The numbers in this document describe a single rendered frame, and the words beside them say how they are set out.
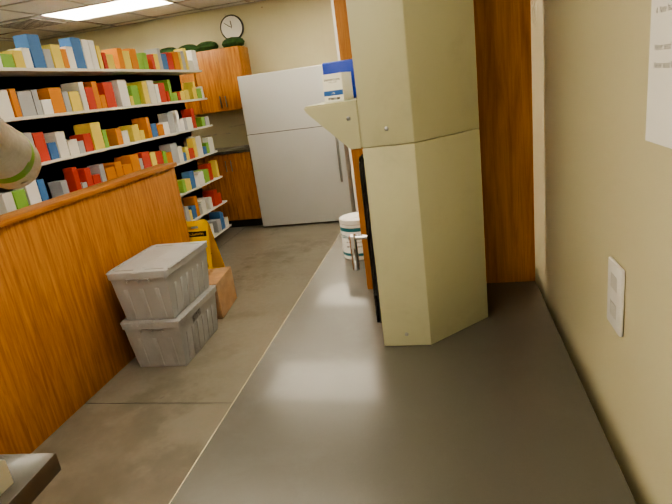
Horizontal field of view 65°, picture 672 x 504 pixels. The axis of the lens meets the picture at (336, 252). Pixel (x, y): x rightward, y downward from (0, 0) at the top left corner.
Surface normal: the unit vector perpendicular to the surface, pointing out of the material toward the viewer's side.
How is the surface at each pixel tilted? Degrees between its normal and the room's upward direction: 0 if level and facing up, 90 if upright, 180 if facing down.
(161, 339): 96
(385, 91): 90
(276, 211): 90
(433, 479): 0
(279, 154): 90
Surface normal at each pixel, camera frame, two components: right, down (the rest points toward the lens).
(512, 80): -0.18, 0.32
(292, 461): -0.13, -0.95
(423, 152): 0.56, 0.18
